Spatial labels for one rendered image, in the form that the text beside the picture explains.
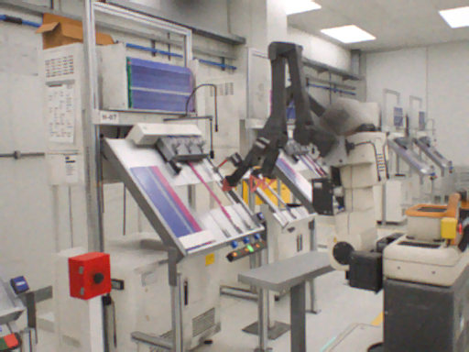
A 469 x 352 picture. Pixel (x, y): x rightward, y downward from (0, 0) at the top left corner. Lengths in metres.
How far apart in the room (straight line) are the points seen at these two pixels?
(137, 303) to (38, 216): 1.76
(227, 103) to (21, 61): 1.56
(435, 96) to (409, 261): 8.12
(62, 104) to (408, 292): 1.86
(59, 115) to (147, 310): 1.10
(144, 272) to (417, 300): 1.25
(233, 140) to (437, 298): 2.20
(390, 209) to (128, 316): 5.00
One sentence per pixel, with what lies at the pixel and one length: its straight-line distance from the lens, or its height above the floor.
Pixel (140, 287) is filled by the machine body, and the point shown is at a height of 0.52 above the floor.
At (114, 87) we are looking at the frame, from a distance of 2.46.
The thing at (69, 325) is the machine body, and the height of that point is 0.23.
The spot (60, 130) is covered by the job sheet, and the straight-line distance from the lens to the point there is 2.61.
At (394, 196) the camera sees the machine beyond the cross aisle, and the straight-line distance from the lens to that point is 6.80.
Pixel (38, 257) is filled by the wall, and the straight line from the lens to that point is 3.98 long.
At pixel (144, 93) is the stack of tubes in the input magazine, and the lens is 2.52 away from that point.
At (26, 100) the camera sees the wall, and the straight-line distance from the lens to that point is 3.89.
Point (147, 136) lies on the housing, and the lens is 2.46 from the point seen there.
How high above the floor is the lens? 1.21
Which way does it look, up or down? 5 degrees down
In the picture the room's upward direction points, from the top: 1 degrees counter-clockwise
